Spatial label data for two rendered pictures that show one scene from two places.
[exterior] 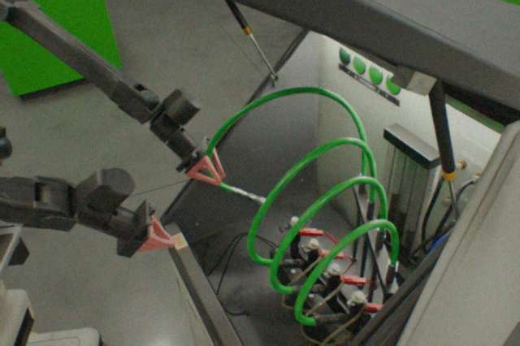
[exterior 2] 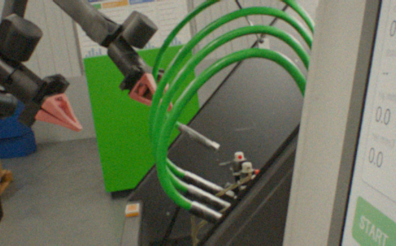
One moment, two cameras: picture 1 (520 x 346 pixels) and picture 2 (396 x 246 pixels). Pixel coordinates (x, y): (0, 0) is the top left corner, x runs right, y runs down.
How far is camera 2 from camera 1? 0.65 m
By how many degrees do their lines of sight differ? 34
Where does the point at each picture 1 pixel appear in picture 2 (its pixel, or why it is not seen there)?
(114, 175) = (24, 23)
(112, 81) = (86, 12)
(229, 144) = (207, 114)
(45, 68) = (137, 168)
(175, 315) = not seen: outside the picture
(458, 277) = (322, 43)
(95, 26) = not seen: hidden behind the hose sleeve
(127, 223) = (30, 82)
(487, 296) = (342, 33)
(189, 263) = (131, 224)
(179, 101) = (132, 20)
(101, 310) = not seen: outside the picture
